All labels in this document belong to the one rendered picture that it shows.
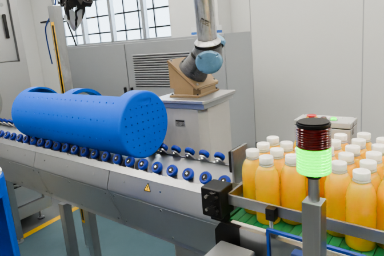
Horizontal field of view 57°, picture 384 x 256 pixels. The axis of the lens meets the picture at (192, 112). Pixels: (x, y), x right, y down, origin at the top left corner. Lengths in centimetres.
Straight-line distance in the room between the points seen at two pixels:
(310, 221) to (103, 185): 103
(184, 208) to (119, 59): 245
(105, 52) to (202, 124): 219
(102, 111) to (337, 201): 94
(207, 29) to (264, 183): 74
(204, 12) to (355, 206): 92
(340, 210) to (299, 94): 307
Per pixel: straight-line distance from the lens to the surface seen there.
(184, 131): 169
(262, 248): 104
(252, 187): 107
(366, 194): 92
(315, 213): 74
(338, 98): 390
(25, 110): 198
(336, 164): 96
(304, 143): 68
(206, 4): 145
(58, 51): 244
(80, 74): 400
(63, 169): 182
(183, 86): 170
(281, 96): 406
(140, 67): 335
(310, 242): 77
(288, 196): 102
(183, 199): 128
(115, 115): 141
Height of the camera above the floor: 143
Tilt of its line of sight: 12 degrees down
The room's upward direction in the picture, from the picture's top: 5 degrees counter-clockwise
